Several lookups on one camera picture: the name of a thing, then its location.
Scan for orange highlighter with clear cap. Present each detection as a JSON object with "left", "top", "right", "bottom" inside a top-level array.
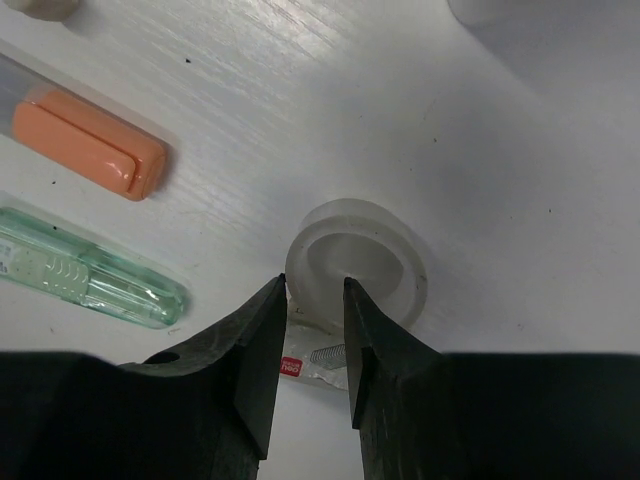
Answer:
[{"left": 1, "top": 55, "right": 168, "bottom": 202}]

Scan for clear tape roll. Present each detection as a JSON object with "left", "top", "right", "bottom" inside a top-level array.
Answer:
[{"left": 285, "top": 198, "right": 428, "bottom": 332}]

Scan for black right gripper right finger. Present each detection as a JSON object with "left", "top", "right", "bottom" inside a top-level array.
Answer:
[{"left": 343, "top": 278, "right": 639, "bottom": 479}]

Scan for green highlighter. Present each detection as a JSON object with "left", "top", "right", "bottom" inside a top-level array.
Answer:
[{"left": 1, "top": 207, "right": 187, "bottom": 329}]

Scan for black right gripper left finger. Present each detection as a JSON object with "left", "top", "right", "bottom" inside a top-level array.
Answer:
[{"left": 1, "top": 276, "right": 287, "bottom": 479}]

